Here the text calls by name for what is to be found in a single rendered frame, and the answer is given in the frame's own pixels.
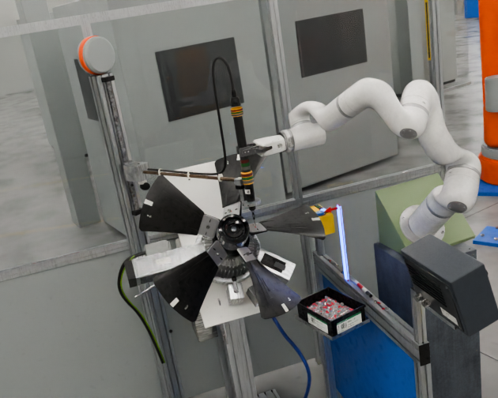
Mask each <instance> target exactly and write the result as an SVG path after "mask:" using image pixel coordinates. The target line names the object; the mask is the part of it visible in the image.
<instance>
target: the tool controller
mask: <svg viewBox="0 0 498 398"><path fill-rule="evenodd" d="M401 253H402V256H403V259H404V262H405V263H406V267H407V269H408V272H409V276H410V278H411V280H412V283H413V286H414V289H415V292H416V293H417V294H416V295H414V299H415V300H416V302H419V301H421V305H422V306H423V307H424V308H426V307H427V306H429V307H430V308H432V309H433V310H434V311H436V312H437V313H438V314H439V315H440V316H442V317H443V318H445V319H446V320H447V321H449V322H450V323H452V324H453V325H454V326H455V327H456V328H457V329H459V330H460V331H462V332H463V333H465V334H466V335H467V336H472V335H473V334H475V333H477V332H479V331H481V330H482V329H484V328H485V327H487V326H489V325H490V324H492V323H493V322H495V321H497V320H498V307H497V304H496V300H495V297H494V294H493V292H492V287H491V284H490V282H489V277H488V272H487V270H486V269H485V265H484V264H483V263H482V262H480V261H478V260H476V259H475V258H473V257H471V256H470V255H468V254H466V253H463V252H462V251H461V250H458V249H456V248H455V247H453V246H451V245H449V244H448V243H446V242H444V241H442V240H441V239H439V238H437V237H436V236H434V235H431V234H428V235H426V236H424V237H423V238H420V239H419V240H417V241H416V242H413V243H412V244H410V245H408V246H407V247H405V248H403V249H401Z"/></svg>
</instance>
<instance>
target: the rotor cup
mask: <svg viewBox="0 0 498 398"><path fill-rule="evenodd" d="M233 226H234V227H236V231H232V230H231V227H233ZM249 234H250V227H249V224H248V222H247V221H246V219H244V218H243V217H242V216H240V215H237V214H229V215H227V216H224V217H223V218H222V219H221V220H220V222H219V224H218V226H217V230H216V233H215V236H214V239H212V243H213V242H214V241H215V240H217V241H218V242H219V243H220V244H221V246H222V247H223V248H224V250H225V252H226V253H227V258H234V257H239V256H240V255H239V254H238V253H237V251H236V249H238V248H242V247H247V248H248V246H249V242H250V236H249ZM223 241H224V245H223V244H222V242H223ZM242 242H243V245H242Z"/></svg>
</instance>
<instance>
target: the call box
mask: <svg viewBox="0 0 498 398"><path fill-rule="evenodd" d="M311 208H312V209H313V210H314V211H315V212H317V211H321V210H319V209H318V208H316V207H315V206H314V205H313V206H311ZM319 218H320V219H321V221H322V223H323V227H324V230H325V234H326V235H328V234H332V233H334V232H335V229H334V215H333V214H332V213H331V212H328V213H325V212H324V215H321V216H319Z"/></svg>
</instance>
